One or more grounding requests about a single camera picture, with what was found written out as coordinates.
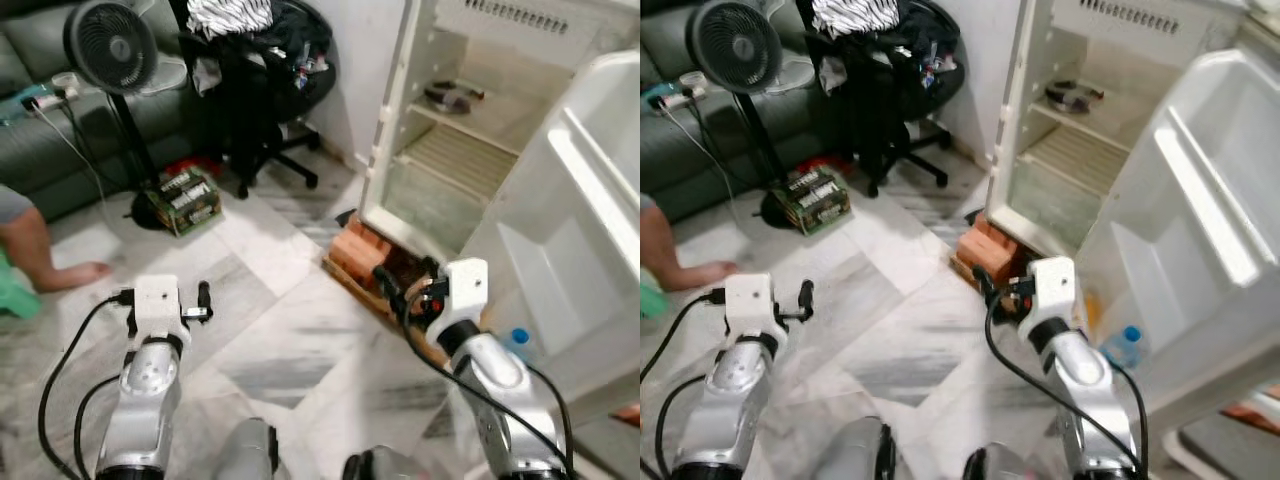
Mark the grey robot left leg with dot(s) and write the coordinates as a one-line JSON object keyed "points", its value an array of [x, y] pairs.
{"points": [[245, 452], [860, 452]]}

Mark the black standing fan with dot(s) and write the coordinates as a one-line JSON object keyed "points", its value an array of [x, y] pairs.
{"points": [[112, 45], [740, 45]]}

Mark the black office chair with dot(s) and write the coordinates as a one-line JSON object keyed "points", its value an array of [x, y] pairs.
{"points": [[900, 95], [270, 95]]}

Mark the white power strip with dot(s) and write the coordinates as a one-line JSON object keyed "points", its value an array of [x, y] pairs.
{"points": [[675, 97], [45, 100]]}

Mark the grey robot right leg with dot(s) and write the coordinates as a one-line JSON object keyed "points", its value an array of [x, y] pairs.
{"points": [[385, 467]]}

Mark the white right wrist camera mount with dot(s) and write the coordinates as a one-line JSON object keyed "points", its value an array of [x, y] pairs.
{"points": [[466, 285], [1055, 285]]}

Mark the orange brick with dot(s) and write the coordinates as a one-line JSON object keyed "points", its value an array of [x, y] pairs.
{"points": [[985, 250], [355, 250]]}

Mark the clear bottle with blue cap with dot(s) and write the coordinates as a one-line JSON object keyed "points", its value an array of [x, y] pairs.
{"points": [[1130, 335], [519, 338]]}

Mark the dark round pan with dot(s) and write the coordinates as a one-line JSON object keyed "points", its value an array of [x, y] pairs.
{"points": [[1075, 97], [455, 97]]}

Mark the red floor object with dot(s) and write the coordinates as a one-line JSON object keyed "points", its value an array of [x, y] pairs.
{"points": [[825, 162], [192, 165]]}

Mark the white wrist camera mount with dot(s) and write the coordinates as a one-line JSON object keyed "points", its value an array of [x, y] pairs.
{"points": [[1055, 285], [160, 300], [466, 285], [750, 300]]}

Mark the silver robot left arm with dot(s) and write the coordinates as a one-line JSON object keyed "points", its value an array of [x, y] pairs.
{"points": [[735, 400], [145, 400]]}

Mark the black white striped cloth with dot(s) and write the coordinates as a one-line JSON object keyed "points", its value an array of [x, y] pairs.
{"points": [[230, 15], [855, 15]]}

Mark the child in orange clothes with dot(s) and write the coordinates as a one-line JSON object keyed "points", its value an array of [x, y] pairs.
{"points": [[626, 413], [1255, 411]]}

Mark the grey robot leg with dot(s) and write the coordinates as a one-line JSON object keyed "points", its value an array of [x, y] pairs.
{"points": [[860, 452], [385, 467], [245, 452]]}

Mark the dark green sofa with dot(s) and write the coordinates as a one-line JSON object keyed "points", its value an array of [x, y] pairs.
{"points": [[40, 140], [670, 140]]}

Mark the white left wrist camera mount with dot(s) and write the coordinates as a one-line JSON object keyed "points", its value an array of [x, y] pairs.
{"points": [[160, 300], [750, 300]]}

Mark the green printed carton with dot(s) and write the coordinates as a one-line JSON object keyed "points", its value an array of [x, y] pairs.
{"points": [[185, 198], [815, 195]]}

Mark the white fridge body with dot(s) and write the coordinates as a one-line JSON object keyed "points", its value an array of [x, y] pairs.
{"points": [[1070, 150], [450, 150]]}

